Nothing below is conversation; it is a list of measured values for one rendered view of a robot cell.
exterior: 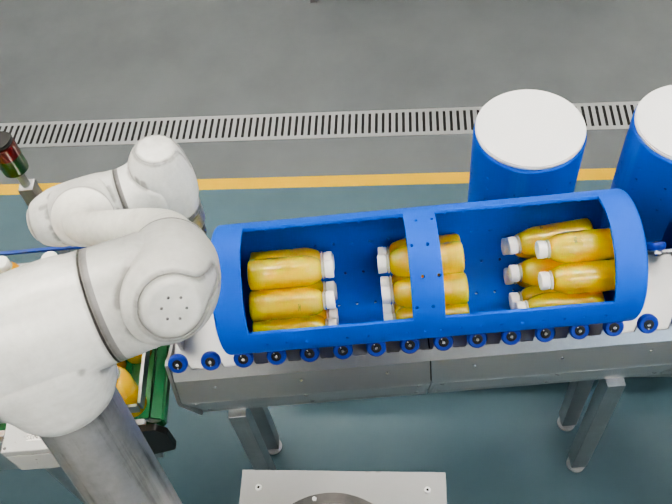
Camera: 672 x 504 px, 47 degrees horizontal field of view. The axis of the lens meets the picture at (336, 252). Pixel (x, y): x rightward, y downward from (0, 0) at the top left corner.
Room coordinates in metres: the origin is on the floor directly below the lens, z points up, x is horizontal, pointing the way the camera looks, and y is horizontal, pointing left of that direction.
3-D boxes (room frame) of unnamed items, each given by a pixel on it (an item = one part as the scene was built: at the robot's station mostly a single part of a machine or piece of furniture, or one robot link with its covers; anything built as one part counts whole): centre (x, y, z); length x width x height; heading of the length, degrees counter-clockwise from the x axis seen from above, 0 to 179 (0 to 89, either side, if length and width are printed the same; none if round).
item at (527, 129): (1.35, -0.54, 1.03); 0.28 x 0.28 x 0.01
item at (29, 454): (0.70, 0.61, 1.05); 0.20 x 0.10 x 0.10; 86
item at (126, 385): (0.82, 0.51, 0.98); 0.07 x 0.07 x 0.17
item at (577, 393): (0.96, -0.67, 0.31); 0.06 x 0.06 x 0.63; 86
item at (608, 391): (0.82, -0.66, 0.31); 0.06 x 0.06 x 0.63; 86
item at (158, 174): (0.94, 0.29, 1.50); 0.13 x 0.11 x 0.16; 102
